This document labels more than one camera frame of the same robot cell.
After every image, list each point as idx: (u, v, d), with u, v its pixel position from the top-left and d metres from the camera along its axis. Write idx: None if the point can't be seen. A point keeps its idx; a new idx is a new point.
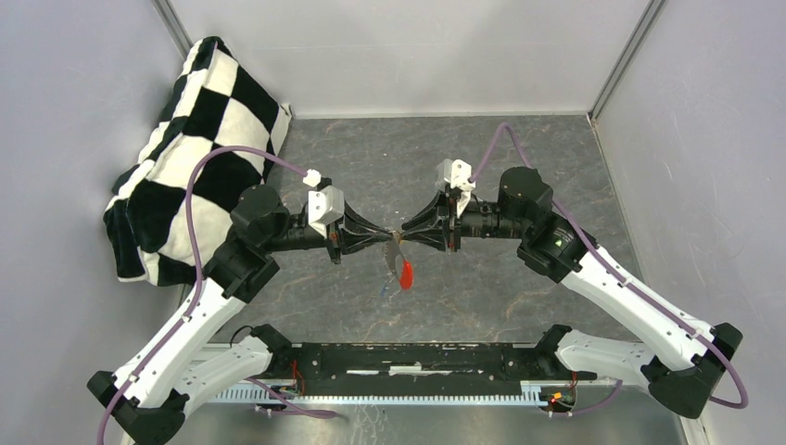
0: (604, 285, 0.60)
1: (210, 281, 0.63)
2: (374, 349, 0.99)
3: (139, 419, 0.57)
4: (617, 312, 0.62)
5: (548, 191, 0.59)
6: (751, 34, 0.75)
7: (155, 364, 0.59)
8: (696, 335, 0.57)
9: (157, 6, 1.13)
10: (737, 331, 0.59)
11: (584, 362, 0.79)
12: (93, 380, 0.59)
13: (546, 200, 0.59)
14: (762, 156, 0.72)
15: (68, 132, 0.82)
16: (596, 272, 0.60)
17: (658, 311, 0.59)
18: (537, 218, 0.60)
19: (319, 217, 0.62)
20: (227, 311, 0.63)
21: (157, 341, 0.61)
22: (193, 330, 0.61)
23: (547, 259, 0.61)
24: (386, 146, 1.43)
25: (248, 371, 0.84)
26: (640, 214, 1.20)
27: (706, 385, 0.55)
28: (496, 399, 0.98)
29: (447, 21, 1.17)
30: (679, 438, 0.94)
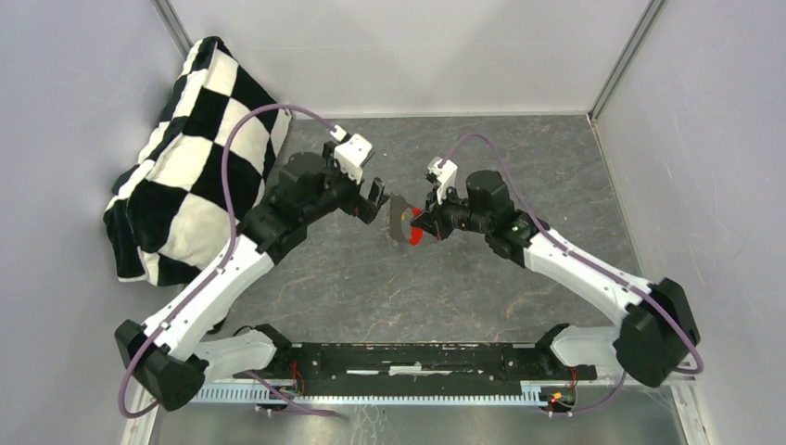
0: (551, 257, 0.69)
1: (243, 239, 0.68)
2: (375, 349, 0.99)
3: (171, 364, 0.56)
4: (568, 279, 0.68)
5: (503, 186, 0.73)
6: (752, 35, 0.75)
7: (186, 313, 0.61)
8: (630, 286, 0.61)
9: (156, 6, 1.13)
10: (677, 285, 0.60)
11: (573, 352, 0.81)
12: (121, 328, 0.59)
13: (502, 194, 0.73)
14: (762, 155, 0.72)
15: (68, 132, 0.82)
16: (542, 247, 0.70)
17: (598, 271, 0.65)
18: (497, 209, 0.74)
19: (365, 152, 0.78)
20: (259, 267, 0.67)
21: (188, 292, 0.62)
22: (226, 281, 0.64)
23: (507, 245, 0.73)
24: (386, 146, 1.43)
25: (254, 362, 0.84)
26: (640, 214, 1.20)
27: (635, 325, 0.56)
28: (497, 399, 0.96)
29: (447, 21, 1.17)
30: (680, 438, 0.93)
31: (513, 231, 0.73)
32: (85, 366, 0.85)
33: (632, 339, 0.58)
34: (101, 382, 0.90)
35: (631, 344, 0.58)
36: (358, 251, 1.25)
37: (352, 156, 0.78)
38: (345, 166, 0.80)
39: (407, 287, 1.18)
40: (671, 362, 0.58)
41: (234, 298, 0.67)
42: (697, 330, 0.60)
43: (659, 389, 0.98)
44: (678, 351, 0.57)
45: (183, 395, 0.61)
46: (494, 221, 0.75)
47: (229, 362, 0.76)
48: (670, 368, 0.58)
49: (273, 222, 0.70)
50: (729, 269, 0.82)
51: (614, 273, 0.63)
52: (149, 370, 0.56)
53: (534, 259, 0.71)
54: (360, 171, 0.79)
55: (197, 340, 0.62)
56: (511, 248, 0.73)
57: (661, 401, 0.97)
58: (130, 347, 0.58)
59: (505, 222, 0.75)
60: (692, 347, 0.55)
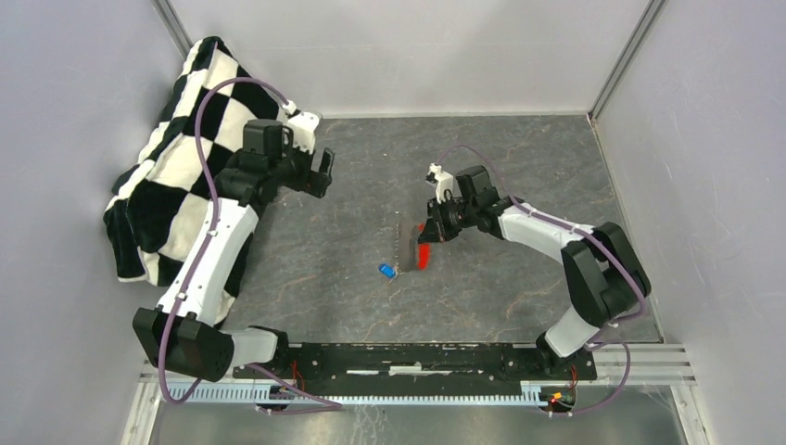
0: (517, 218, 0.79)
1: (224, 200, 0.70)
2: (374, 349, 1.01)
3: (203, 326, 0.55)
4: (531, 236, 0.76)
5: (482, 171, 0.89)
6: (753, 36, 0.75)
7: (196, 279, 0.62)
8: (574, 229, 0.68)
9: (156, 6, 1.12)
10: (618, 227, 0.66)
11: (564, 339, 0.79)
12: (137, 318, 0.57)
13: (481, 177, 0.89)
14: (762, 156, 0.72)
15: (67, 133, 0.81)
16: (512, 211, 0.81)
17: (551, 223, 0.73)
18: (478, 191, 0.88)
19: (316, 120, 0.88)
20: (247, 220, 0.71)
21: (191, 262, 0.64)
22: (222, 241, 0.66)
23: (488, 219, 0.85)
24: (386, 146, 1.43)
25: (261, 354, 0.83)
26: (640, 214, 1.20)
27: (571, 252, 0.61)
28: (497, 399, 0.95)
29: (447, 21, 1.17)
30: (679, 438, 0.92)
31: (492, 206, 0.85)
32: (86, 367, 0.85)
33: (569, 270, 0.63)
34: (101, 381, 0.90)
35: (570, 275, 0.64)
36: (358, 251, 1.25)
37: (308, 126, 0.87)
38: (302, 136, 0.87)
39: (407, 287, 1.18)
40: (614, 299, 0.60)
41: (234, 258, 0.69)
42: (640, 271, 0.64)
43: (658, 389, 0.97)
44: (621, 286, 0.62)
45: (220, 365, 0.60)
46: (478, 201, 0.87)
47: (243, 350, 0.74)
48: (614, 306, 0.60)
49: (245, 176, 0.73)
50: (729, 270, 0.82)
51: (564, 222, 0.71)
52: (182, 342, 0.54)
53: (508, 224, 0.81)
54: (311, 139, 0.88)
55: (217, 303, 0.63)
56: (491, 221, 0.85)
57: (661, 401, 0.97)
58: (152, 331, 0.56)
59: (488, 199, 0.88)
60: (634, 284, 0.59)
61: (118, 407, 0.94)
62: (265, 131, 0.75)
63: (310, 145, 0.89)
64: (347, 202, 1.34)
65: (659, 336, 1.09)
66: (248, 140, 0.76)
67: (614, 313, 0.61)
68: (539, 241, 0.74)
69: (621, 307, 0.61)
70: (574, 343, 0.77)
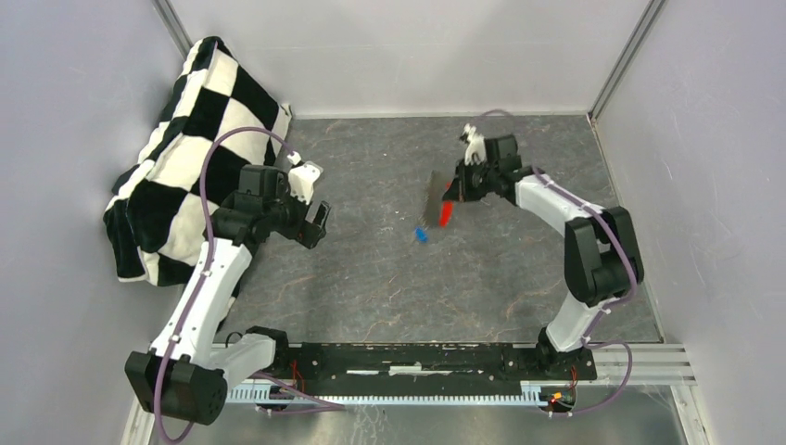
0: (534, 188, 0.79)
1: (219, 241, 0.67)
2: (374, 349, 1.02)
3: (197, 369, 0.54)
4: (545, 208, 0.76)
5: (511, 138, 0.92)
6: (752, 35, 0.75)
7: (190, 322, 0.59)
8: (584, 206, 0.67)
9: (156, 6, 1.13)
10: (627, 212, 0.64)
11: (562, 330, 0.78)
12: (130, 362, 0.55)
13: (509, 144, 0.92)
14: (762, 155, 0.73)
15: (68, 132, 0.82)
16: (529, 181, 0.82)
17: (564, 198, 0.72)
18: (502, 157, 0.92)
19: (318, 176, 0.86)
20: (241, 260, 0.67)
21: (184, 304, 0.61)
22: (216, 282, 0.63)
23: (506, 183, 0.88)
24: (386, 146, 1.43)
25: (261, 359, 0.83)
26: (640, 214, 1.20)
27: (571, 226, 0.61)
28: (496, 399, 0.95)
29: (447, 21, 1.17)
30: (679, 438, 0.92)
31: (513, 171, 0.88)
32: (85, 367, 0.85)
33: (567, 244, 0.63)
34: (101, 381, 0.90)
35: (567, 250, 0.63)
36: (358, 251, 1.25)
37: (306, 178, 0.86)
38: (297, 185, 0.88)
39: (407, 287, 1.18)
40: (605, 281, 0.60)
41: (229, 297, 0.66)
42: (636, 259, 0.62)
43: (658, 389, 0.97)
44: (616, 269, 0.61)
45: (213, 407, 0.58)
46: (500, 165, 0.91)
47: (244, 364, 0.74)
48: (602, 286, 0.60)
49: (238, 217, 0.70)
50: (729, 269, 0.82)
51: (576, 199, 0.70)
52: (176, 386, 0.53)
53: (523, 191, 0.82)
54: (308, 192, 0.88)
55: (211, 344, 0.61)
56: (508, 185, 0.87)
57: (661, 401, 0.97)
58: (145, 375, 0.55)
59: (509, 165, 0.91)
60: (629, 269, 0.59)
61: (118, 407, 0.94)
62: (262, 172, 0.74)
63: (306, 196, 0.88)
64: (347, 202, 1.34)
65: (659, 336, 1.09)
66: (244, 182, 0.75)
67: (602, 294, 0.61)
68: (549, 213, 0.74)
69: (610, 289, 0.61)
70: (569, 336, 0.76)
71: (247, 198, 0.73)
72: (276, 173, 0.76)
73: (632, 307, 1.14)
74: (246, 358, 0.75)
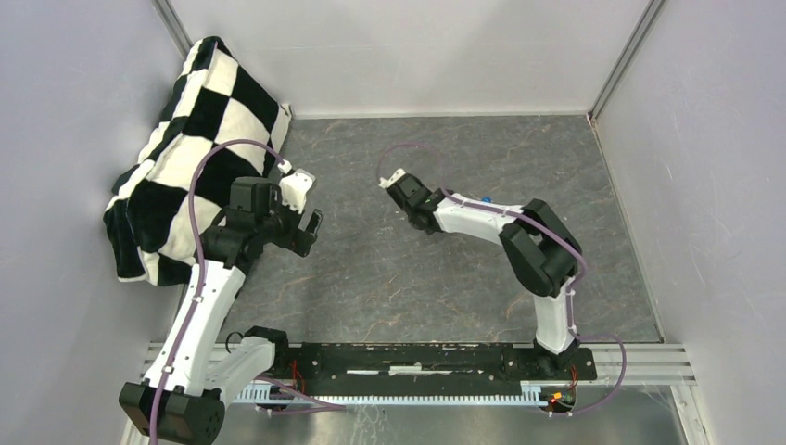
0: (452, 210, 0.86)
1: (209, 263, 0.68)
2: (374, 349, 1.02)
3: (191, 399, 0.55)
4: (471, 225, 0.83)
5: (406, 177, 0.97)
6: (753, 34, 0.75)
7: (183, 350, 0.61)
8: (505, 212, 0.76)
9: (156, 6, 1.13)
10: (544, 203, 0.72)
11: (550, 332, 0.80)
12: (126, 392, 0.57)
13: (409, 183, 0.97)
14: (762, 155, 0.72)
15: (67, 131, 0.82)
16: (447, 207, 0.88)
17: (484, 210, 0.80)
18: (409, 195, 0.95)
19: (310, 184, 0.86)
20: (233, 282, 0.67)
21: (177, 332, 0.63)
22: (208, 308, 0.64)
23: (424, 216, 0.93)
24: (386, 146, 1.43)
25: (261, 362, 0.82)
26: (640, 214, 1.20)
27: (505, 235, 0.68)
28: (497, 399, 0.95)
29: (446, 21, 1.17)
30: (679, 438, 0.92)
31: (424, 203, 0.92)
32: (85, 367, 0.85)
33: (512, 250, 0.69)
34: (102, 381, 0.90)
35: (513, 257, 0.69)
36: (358, 251, 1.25)
37: (298, 188, 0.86)
38: (289, 195, 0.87)
39: (407, 287, 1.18)
40: (556, 269, 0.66)
41: (223, 320, 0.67)
42: (572, 237, 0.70)
43: (658, 389, 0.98)
44: (561, 254, 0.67)
45: (211, 429, 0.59)
46: (411, 202, 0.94)
47: (242, 378, 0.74)
48: (555, 273, 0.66)
49: (230, 235, 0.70)
50: (729, 268, 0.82)
51: (498, 208, 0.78)
52: (171, 416, 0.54)
53: (445, 219, 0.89)
54: (301, 201, 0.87)
55: (206, 372, 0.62)
56: (428, 217, 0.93)
57: (661, 401, 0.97)
58: (141, 405, 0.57)
59: (419, 198, 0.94)
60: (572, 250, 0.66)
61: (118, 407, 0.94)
62: (254, 189, 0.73)
63: (299, 206, 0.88)
64: (347, 202, 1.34)
65: (659, 336, 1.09)
66: (234, 197, 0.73)
67: (559, 279, 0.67)
68: (477, 228, 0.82)
69: (563, 272, 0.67)
70: (559, 331, 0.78)
71: (238, 216, 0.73)
72: (268, 189, 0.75)
73: (632, 307, 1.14)
74: (243, 371, 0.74)
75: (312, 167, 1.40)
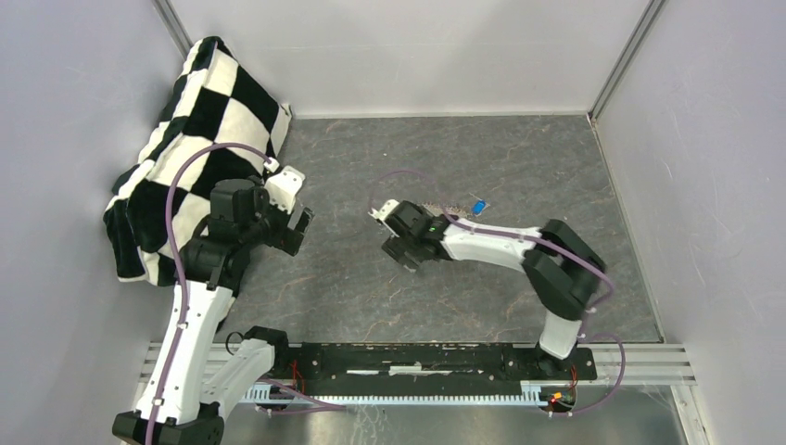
0: (462, 238, 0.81)
1: (193, 282, 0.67)
2: (374, 349, 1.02)
3: (183, 430, 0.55)
4: (485, 253, 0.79)
5: (404, 204, 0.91)
6: (753, 34, 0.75)
7: (172, 379, 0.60)
8: (522, 236, 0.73)
9: (156, 6, 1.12)
10: (562, 222, 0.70)
11: (560, 340, 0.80)
12: (117, 425, 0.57)
13: (407, 209, 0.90)
14: (762, 155, 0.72)
15: (67, 131, 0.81)
16: (455, 234, 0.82)
17: (498, 235, 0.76)
18: (411, 222, 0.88)
19: (299, 184, 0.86)
20: (218, 302, 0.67)
21: (165, 361, 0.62)
22: (194, 333, 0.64)
23: (432, 246, 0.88)
24: (386, 146, 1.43)
25: (260, 366, 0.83)
26: (640, 214, 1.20)
27: (532, 263, 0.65)
28: (496, 399, 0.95)
29: (447, 21, 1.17)
30: (680, 438, 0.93)
31: (428, 233, 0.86)
32: (85, 367, 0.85)
33: (535, 276, 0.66)
34: (102, 381, 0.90)
35: (537, 282, 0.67)
36: (358, 251, 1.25)
37: (286, 188, 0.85)
38: (276, 195, 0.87)
39: (407, 287, 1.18)
40: (582, 290, 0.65)
41: (211, 341, 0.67)
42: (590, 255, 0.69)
43: (659, 389, 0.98)
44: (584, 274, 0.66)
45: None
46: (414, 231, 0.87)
47: (241, 387, 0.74)
48: (582, 296, 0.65)
49: (214, 247, 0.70)
50: (729, 268, 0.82)
51: (512, 233, 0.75)
52: None
53: (455, 247, 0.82)
54: (289, 200, 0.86)
55: (198, 396, 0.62)
56: (436, 246, 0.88)
57: (661, 401, 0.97)
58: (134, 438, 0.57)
59: (423, 226, 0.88)
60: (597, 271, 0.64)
61: (118, 407, 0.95)
62: (234, 197, 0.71)
63: (287, 205, 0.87)
64: (347, 201, 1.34)
65: (659, 336, 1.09)
66: (215, 207, 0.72)
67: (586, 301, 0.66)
68: (492, 255, 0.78)
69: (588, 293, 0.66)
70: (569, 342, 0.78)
71: (221, 225, 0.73)
72: (250, 195, 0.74)
73: (632, 307, 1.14)
74: (241, 381, 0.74)
75: (312, 167, 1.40)
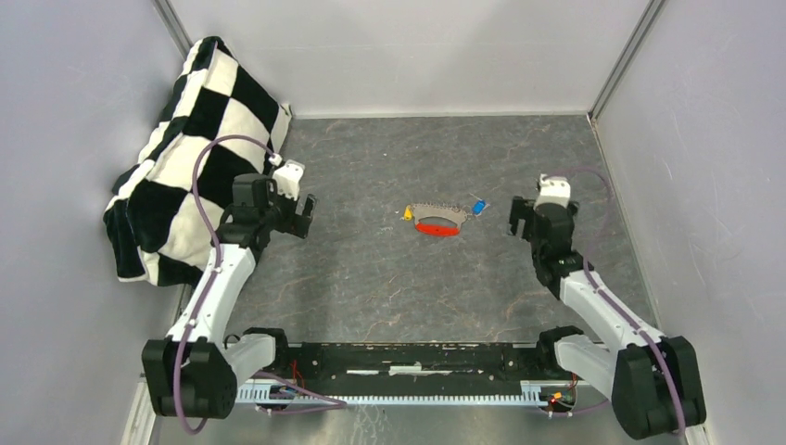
0: (582, 289, 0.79)
1: (225, 246, 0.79)
2: (375, 349, 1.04)
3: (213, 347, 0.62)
4: (589, 314, 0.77)
5: (564, 222, 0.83)
6: (754, 34, 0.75)
7: (205, 309, 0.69)
8: (640, 331, 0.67)
9: (156, 6, 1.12)
10: (689, 345, 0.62)
11: (576, 362, 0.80)
12: (147, 346, 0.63)
13: (562, 228, 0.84)
14: (763, 155, 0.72)
15: (67, 131, 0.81)
16: (579, 282, 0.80)
17: (616, 313, 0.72)
18: (550, 241, 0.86)
19: (300, 173, 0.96)
20: (246, 261, 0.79)
21: (198, 297, 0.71)
22: (226, 275, 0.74)
23: (550, 273, 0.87)
24: (386, 146, 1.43)
25: (262, 358, 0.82)
26: (640, 215, 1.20)
27: (627, 362, 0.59)
28: (496, 399, 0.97)
29: (446, 21, 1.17)
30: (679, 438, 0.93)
31: (559, 263, 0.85)
32: (85, 367, 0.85)
33: (623, 372, 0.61)
34: (102, 381, 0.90)
35: (620, 377, 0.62)
36: (358, 251, 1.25)
37: (292, 177, 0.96)
38: (285, 185, 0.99)
39: (407, 287, 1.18)
40: (656, 413, 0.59)
41: (236, 294, 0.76)
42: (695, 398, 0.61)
43: None
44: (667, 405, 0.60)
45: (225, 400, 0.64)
46: (547, 250, 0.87)
47: (246, 368, 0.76)
48: (653, 419, 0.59)
49: (240, 229, 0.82)
50: (730, 269, 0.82)
51: (632, 319, 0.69)
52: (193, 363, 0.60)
53: (567, 288, 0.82)
54: (296, 189, 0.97)
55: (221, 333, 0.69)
56: (551, 276, 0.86)
57: None
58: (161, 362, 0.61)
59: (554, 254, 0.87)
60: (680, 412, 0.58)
61: (117, 407, 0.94)
62: (253, 184, 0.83)
63: (294, 193, 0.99)
64: (347, 202, 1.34)
65: None
66: (237, 196, 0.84)
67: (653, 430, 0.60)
68: (596, 322, 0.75)
69: (663, 421, 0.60)
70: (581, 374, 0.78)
71: (244, 210, 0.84)
72: (266, 183, 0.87)
73: (632, 307, 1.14)
74: (246, 361, 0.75)
75: (312, 167, 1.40)
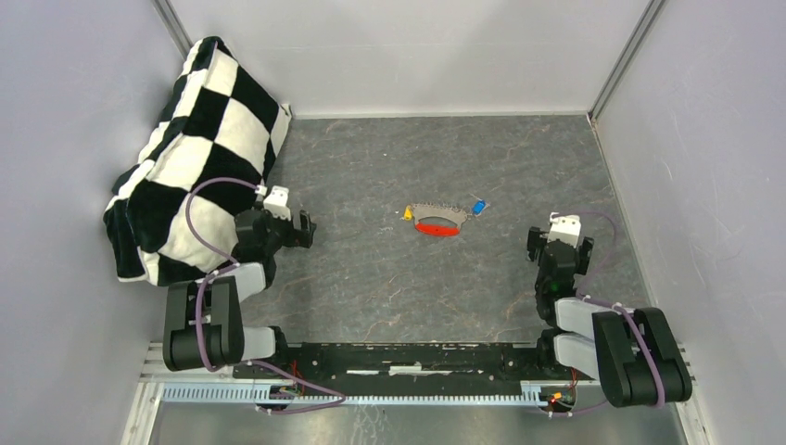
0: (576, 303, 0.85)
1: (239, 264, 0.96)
2: (374, 349, 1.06)
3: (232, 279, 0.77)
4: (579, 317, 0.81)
5: (569, 265, 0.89)
6: (754, 34, 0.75)
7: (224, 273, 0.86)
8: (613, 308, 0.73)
9: (156, 6, 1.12)
10: (662, 316, 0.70)
11: (571, 356, 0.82)
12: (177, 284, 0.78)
13: (565, 268, 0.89)
14: (763, 156, 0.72)
15: (66, 131, 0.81)
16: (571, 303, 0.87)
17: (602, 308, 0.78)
18: (553, 278, 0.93)
19: (286, 196, 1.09)
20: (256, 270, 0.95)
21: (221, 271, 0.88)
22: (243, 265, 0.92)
23: (549, 308, 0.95)
24: (386, 146, 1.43)
25: (261, 348, 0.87)
26: (640, 214, 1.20)
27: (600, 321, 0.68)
28: (497, 399, 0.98)
29: (446, 22, 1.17)
30: (680, 438, 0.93)
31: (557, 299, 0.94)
32: (84, 367, 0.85)
33: (599, 336, 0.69)
34: (101, 381, 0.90)
35: (598, 344, 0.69)
36: (358, 251, 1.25)
37: (281, 203, 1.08)
38: (276, 210, 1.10)
39: (407, 287, 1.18)
40: (633, 372, 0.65)
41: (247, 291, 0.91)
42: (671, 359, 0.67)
43: None
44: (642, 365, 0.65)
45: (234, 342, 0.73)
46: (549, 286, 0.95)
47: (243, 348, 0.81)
48: (632, 378, 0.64)
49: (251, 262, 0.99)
50: (729, 268, 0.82)
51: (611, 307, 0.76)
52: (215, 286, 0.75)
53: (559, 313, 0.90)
54: (287, 210, 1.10)
55: None
56: (550, 311, 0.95)
57: None
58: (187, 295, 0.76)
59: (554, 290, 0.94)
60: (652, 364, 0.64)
61: (117, 407, 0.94)
62: (253, 226, 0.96)
63: (286, 214, 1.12)
64: (347, 202, 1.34)
65: None
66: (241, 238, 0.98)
67: (636, 393, 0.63)
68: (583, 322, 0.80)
69: (642, 383, 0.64)
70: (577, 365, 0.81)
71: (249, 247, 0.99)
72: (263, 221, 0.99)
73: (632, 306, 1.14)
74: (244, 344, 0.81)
75: (313, 167, 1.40)
